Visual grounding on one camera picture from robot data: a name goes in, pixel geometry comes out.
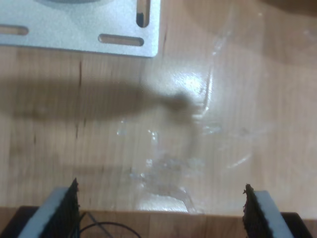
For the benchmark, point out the clear plastic film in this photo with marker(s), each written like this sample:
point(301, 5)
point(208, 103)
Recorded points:
point(193, 81)

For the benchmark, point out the silver slotted mounting plate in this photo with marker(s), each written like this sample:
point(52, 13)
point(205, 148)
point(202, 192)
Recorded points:
point(86, 22)

